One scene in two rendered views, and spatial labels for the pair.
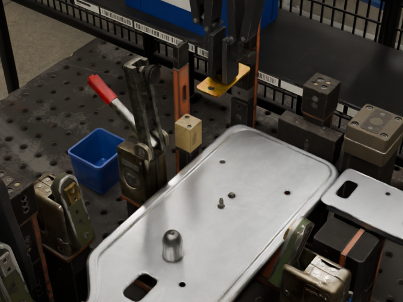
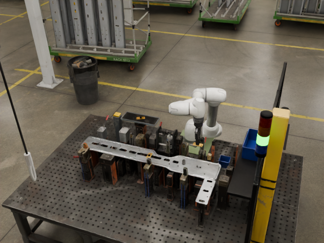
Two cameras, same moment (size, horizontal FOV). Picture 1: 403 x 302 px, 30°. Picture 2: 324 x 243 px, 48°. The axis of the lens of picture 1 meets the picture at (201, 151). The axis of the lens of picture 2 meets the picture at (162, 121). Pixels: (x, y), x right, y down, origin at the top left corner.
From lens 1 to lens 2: 2.69 m
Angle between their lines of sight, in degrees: 59
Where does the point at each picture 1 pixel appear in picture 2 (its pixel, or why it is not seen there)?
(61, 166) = not seen: hidden behind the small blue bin
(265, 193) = (203, 171)
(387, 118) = (225, 179)
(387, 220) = (203, 187)
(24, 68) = (305, 158)
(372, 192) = (210, 184)
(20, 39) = (317, 152)
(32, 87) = not seen: hidden behind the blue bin
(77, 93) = not seen: hidden behind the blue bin
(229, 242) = (189, 168)
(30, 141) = (228, 152)
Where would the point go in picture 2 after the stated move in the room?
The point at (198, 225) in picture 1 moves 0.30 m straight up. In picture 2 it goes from (191, 165) to (191, 138)
